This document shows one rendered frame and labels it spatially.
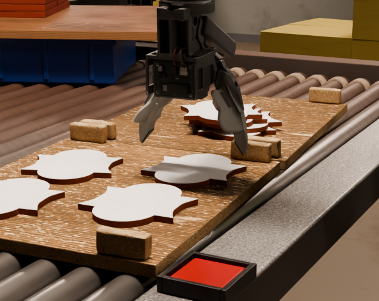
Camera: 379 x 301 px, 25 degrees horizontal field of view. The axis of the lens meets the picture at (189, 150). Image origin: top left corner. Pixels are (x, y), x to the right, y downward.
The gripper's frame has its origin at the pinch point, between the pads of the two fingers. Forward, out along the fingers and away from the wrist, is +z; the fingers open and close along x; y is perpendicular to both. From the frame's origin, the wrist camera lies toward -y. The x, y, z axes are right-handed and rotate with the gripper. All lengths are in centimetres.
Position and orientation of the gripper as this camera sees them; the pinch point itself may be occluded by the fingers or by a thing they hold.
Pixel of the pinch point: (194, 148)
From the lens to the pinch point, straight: 117.3
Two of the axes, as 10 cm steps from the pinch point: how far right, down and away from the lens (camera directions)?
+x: 9.2, 1.1, -3.9
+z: 0.1, 9.6, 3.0
